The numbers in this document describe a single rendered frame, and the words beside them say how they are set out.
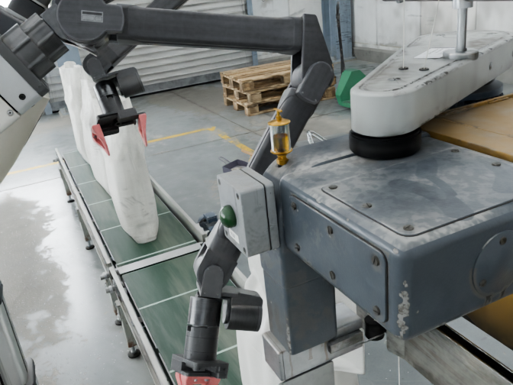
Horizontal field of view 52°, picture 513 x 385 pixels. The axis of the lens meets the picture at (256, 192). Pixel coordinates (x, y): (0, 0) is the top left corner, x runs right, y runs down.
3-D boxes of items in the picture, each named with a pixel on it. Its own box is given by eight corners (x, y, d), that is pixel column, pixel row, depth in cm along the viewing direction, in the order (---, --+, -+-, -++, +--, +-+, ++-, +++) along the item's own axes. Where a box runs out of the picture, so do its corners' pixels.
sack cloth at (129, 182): (111, 215, 298) (82, 88, 270) (149, 206, 305) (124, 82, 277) (127, 250, 257) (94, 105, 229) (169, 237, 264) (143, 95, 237)
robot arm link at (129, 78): (88, 66, 143) (84, 59, 135) (129, 51, 145) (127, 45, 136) (106, 107, 145) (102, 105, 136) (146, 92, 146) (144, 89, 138)
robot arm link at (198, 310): (189, 289, 96) (193, 290, 90) (227, 293, 97) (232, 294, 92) (185, 328, 94) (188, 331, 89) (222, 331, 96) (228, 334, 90)
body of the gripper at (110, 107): (137, 112, 136) (128, 89, 138) (98, 121, 132) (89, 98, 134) (137, 126, 141) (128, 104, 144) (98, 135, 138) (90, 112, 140)
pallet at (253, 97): (223, 94, 686) (221, 82, 680) (303, 77, 730) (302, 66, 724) (250, 105, 615) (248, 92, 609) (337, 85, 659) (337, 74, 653)
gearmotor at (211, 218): (191, 237, 286) (186, 212, 280) (216, 229, 291) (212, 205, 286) (211, 260, 260) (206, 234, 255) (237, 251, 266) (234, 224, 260)
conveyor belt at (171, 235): (64, 162, 433) (61, 151, 429) (111, 151, 447) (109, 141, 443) (122, 284, 245) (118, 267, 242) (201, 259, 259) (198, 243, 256)
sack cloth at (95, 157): (89, 179, 360) (64, 72, 332) (120, 171, 368) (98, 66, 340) (104, 200, 321) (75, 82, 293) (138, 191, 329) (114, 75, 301)
